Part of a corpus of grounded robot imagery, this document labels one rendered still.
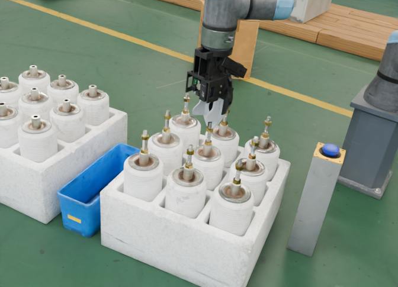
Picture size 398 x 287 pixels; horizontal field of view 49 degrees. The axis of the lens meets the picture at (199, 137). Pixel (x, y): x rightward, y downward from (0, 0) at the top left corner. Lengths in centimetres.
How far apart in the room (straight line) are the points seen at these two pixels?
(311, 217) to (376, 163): 42
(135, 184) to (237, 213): 26
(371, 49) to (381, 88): 144
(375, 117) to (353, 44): 148
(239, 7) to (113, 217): 58
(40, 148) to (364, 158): 100
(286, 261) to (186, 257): 30
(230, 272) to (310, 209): 27
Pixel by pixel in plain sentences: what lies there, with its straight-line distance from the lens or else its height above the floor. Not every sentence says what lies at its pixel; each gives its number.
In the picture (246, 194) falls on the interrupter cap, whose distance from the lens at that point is 100.
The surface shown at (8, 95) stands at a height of 25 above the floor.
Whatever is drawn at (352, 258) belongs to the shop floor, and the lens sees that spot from 132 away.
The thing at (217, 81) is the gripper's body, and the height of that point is 48.
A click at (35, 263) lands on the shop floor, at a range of 119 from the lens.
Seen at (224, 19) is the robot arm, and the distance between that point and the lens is 93.
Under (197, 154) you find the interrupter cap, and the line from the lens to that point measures 111.
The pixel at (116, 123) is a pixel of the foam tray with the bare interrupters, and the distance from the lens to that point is 139.
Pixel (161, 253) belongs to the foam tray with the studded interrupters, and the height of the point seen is 6.
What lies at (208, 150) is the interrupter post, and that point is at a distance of 110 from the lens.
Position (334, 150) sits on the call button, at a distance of 110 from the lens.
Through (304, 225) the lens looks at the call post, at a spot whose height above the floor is 10.
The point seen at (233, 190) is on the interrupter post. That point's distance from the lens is 99.
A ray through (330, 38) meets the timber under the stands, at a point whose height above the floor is 6.
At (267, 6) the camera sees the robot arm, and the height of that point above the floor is 64.
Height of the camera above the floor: 86
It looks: 31 degrees down
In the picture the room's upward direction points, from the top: 7 degrees clockwise
